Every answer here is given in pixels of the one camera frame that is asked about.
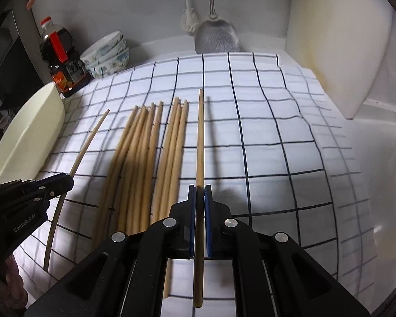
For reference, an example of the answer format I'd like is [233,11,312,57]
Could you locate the wooden chopstick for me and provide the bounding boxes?
[43,110,110,272]
[193,89,205,308]

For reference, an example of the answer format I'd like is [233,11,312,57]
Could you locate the wooden chopstick four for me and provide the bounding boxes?
[140,101,164,232]

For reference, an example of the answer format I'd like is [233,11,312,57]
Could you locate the wooden chopstick eight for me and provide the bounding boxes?
[124,108,149,235]

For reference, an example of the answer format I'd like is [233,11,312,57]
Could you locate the wooden chopstick three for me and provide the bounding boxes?
[129,103,155,235]

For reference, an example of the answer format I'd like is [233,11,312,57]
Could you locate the wooden chopstick two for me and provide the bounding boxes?
[117,106,148,232]

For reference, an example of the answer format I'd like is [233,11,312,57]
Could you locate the person's left hand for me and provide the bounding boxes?
[6,254,28,310]

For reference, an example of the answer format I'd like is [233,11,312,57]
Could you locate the large cream round bowl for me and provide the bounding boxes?
[0,82,65,185]

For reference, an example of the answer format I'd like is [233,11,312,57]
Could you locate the white black checkered cloth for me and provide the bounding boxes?
[15,53,376,306]

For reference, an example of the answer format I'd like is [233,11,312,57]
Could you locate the dark soy sauce bottle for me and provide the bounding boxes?
[40,16,91,97]

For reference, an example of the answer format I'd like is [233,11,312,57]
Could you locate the metal spatula hanging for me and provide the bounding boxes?
[194,0,241,54]

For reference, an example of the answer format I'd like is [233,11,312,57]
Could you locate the lower patterned rice bowl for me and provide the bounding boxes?
[87,48,130,78]

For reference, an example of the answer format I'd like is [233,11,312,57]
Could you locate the patterned rice bowl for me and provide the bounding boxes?
[80,30,123,64]
[87,48,130,78]

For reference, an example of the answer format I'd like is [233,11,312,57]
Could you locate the top patterned rice bowl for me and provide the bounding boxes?
[80,30,123,64]

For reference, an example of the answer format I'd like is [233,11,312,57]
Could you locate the cream cutting board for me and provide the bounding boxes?
[285,0,393,119]

